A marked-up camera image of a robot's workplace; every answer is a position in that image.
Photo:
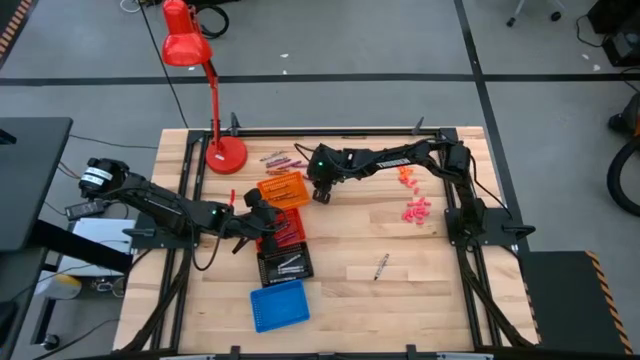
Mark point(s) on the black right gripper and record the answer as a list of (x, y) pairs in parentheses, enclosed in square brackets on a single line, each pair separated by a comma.
[(327, 165)]

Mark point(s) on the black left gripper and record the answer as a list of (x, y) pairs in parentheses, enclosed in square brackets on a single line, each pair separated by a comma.
[(260, 220)]

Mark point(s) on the orange crayon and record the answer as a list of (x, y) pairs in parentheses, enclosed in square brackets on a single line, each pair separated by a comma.
[(282, 186), (278, 171), (284, 195)]

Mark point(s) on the orange plastic basket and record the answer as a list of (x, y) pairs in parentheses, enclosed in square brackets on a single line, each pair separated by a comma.
[(302, 190)]

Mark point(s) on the red plastic basket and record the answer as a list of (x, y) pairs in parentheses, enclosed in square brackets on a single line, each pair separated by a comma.
[(301, 220)]

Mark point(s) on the black plastic basket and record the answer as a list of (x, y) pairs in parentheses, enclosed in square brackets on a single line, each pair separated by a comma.
[(265, 278)]

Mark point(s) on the blue plastic basket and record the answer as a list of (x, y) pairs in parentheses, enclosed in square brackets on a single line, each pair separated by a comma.
[(280, 307)]

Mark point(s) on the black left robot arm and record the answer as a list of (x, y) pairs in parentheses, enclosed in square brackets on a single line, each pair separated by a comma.
[(160, 202)]

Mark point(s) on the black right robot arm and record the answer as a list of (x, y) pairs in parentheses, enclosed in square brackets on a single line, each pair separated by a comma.
[(400, 160)]

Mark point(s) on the small red stick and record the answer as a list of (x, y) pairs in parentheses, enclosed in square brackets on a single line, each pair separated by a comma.
[(232, 196)]

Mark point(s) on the white box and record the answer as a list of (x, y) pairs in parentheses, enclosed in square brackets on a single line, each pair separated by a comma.
[(100, 232)]

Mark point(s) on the black power adapter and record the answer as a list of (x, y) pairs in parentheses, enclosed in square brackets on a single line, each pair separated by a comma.
[(85, 209)]

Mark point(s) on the black diagonal beam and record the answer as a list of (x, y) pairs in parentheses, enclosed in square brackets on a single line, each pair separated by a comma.
[(85, 247)]

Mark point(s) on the red desk lamp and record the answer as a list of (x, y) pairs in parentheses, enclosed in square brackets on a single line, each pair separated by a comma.
[(185, 50)]

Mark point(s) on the yellow white container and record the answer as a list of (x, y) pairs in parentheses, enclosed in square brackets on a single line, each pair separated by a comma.
[(62, 287)]

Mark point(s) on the office chair base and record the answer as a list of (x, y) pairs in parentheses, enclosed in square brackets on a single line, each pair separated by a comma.
[(511, 22)]

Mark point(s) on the black side desk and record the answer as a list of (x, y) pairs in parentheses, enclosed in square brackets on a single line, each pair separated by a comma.
[(30, 175)]

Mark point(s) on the black hazard-striped platform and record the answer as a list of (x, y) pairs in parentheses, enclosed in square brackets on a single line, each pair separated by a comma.
[(560, 300)]

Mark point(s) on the orange black vacuum cleaner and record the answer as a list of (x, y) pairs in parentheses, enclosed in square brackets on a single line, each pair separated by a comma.
[(632, 117)]

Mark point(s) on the black box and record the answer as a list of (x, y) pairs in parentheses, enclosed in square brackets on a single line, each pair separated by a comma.
[(625, 47)]

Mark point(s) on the black case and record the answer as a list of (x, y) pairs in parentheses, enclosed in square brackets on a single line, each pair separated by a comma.
[(615, 12)]

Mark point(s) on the black aluminium table frame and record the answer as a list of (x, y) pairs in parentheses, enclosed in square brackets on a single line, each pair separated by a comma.
[(325, 132)]

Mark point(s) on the black frame camera post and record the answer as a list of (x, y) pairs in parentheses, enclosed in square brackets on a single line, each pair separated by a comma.
[(417, 127), (234, 125)]

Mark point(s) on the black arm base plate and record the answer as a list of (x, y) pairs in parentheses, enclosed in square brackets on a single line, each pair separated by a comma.
[(142, 240), (495, 239)]

